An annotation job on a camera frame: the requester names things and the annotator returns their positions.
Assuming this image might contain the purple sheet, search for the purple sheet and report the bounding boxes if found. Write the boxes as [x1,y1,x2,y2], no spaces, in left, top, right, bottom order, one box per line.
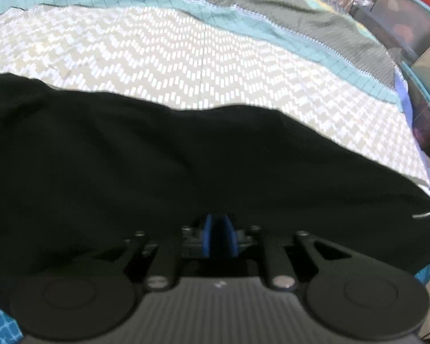
[393,67,418,122]

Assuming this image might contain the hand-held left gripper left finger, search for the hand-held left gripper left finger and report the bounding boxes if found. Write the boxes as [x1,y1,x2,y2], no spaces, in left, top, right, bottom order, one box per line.
[93,214,216,291]

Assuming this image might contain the patterned striped bedsheet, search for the patterned striped bedsheet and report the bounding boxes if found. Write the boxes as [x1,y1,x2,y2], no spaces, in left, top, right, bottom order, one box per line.
[0,0,430,344]

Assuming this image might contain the clear teal-rimmed storage box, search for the clear teal-rimmed storage box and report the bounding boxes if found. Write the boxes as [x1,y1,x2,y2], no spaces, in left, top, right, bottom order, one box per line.
[401,36,430,160]
[351,0,430,70]

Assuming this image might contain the black pants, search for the black pants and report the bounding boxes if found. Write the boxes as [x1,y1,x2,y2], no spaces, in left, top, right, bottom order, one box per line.
[0,73,430,294]

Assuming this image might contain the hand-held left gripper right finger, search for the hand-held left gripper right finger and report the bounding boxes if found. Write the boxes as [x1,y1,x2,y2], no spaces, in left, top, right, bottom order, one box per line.
[216,214,352,292]

